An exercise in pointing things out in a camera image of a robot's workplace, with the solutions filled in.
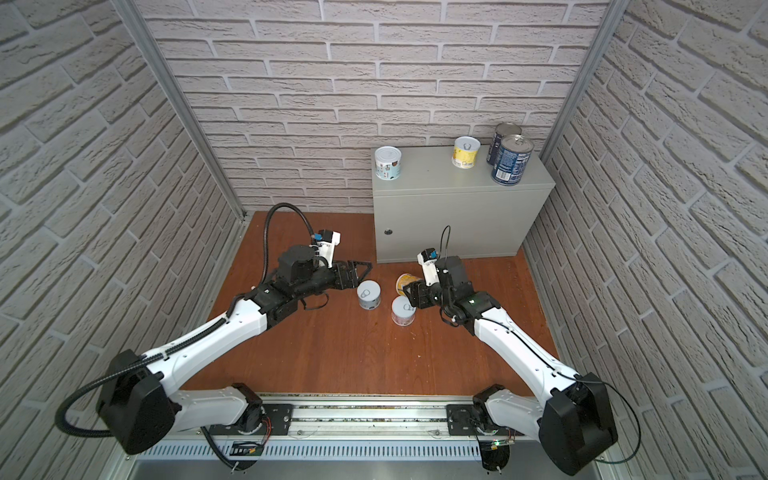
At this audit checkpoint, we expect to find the white grey label can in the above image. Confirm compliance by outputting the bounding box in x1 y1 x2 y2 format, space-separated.
357 280 381 311

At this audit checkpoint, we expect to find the yellow label can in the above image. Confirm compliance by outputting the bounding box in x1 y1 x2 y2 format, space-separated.
452 136 481 169

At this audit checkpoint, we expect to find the blue Progresso soup can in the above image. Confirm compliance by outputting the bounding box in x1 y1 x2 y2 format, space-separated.
491 135 533 186

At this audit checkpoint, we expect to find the red label soup can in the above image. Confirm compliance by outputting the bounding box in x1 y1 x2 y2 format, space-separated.
486 122 522 166

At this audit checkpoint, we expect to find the orange can white lid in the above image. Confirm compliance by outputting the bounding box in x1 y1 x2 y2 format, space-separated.
396 273 420 296

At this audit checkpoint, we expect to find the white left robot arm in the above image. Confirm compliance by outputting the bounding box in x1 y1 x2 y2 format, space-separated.
97 261 372 454

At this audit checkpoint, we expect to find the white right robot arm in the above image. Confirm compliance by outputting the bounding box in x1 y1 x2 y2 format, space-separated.
403 280 618 475

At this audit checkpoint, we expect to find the pink label can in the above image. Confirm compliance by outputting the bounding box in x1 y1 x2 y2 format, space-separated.
391 296 416 327

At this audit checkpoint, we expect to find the grey metal cabinet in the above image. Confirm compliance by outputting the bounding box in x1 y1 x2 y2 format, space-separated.
372 145 555 263

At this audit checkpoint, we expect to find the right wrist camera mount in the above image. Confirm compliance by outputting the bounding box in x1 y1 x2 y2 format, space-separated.
417 248 474 304

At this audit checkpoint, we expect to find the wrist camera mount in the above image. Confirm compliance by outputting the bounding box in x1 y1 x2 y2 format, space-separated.
417 248 474 304
276 230 341 285

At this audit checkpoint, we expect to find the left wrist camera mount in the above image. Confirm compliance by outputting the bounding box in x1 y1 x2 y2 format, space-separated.
276 230 341 285

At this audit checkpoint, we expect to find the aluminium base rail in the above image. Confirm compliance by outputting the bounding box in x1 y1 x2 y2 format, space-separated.
119 392 613 463

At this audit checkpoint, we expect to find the black corrugated left cable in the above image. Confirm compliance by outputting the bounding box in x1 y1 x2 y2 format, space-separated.
54 202 319 439

